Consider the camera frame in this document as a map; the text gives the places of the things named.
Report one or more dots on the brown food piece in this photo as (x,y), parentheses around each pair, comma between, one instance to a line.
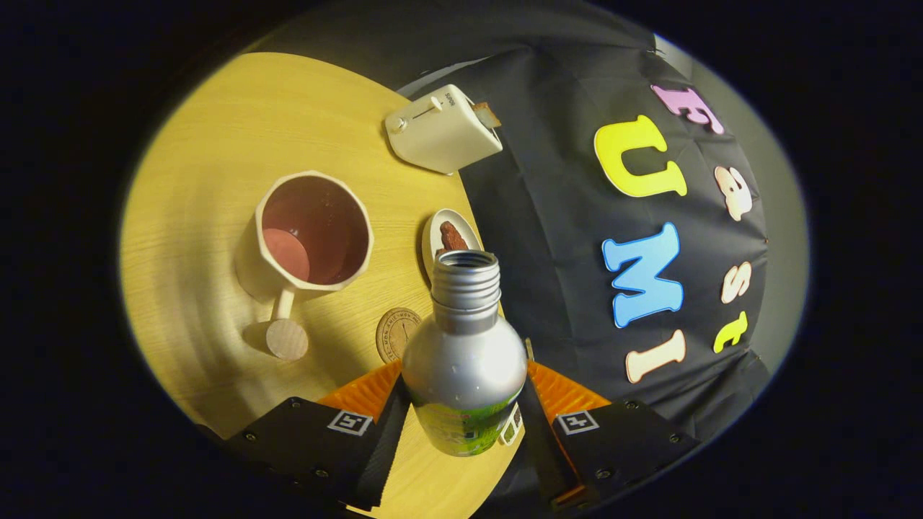
(452,236)

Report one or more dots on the wooden table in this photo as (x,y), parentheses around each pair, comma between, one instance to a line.
(216,144)

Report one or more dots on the silver bottle with green label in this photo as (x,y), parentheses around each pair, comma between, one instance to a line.
(461,360)

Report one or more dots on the round cork coaster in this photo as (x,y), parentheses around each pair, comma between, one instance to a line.
(395,335)

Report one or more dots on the cream toy toaster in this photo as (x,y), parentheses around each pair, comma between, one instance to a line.
(440,137)

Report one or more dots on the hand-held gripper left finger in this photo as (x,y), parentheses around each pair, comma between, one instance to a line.
(382,454)

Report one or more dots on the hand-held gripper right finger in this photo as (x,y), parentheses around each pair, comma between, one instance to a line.
(544,454)

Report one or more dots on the small white plate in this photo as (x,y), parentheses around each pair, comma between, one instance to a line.
(430,241)

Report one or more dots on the toast slice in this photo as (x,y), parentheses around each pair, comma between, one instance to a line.
(487,114)

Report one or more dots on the black backdrop cloth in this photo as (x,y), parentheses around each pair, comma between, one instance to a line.
(562,216)

